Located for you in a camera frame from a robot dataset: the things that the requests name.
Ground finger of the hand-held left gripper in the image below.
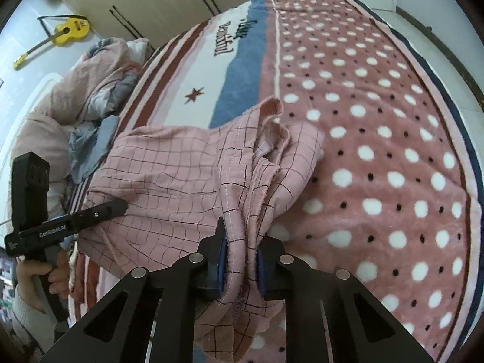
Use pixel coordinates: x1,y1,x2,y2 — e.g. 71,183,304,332
72,197,129,232

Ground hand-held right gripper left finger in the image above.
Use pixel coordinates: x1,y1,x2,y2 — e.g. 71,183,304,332
40,216,229,363

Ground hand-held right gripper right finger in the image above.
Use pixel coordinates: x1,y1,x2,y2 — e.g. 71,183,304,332
254,235,435,363

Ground pink checked pants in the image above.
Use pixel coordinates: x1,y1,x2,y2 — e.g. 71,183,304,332
77,97,326,363

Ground person's left forearm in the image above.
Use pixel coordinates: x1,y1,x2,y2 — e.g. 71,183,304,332
11,285,58,335

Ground person's left hand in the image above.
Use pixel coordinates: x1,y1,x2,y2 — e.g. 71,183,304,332
16,250,71,312

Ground plain pink garment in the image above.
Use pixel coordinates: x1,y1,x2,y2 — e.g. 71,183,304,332
68,240,101,305

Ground blue-grey cloth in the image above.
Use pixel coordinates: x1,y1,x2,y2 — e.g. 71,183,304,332
67,115,121,184

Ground white headboard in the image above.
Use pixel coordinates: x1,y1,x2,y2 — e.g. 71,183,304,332
0,74,64,155

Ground pink quilt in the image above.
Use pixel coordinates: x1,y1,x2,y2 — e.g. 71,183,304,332
15,37,149,182

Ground white pillow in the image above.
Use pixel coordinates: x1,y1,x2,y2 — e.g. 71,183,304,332
126,41,149,64

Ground striped dotted printed blanket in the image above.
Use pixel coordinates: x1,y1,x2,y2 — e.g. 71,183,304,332
66,0,484,363

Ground yellow guitar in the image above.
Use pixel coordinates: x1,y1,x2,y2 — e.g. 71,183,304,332
13,18,92,71

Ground dark baseboard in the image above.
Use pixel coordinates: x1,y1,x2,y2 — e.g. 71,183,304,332
395,7,484,112

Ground black guitar strap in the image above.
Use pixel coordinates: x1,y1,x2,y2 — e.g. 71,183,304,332
37,13,89,42

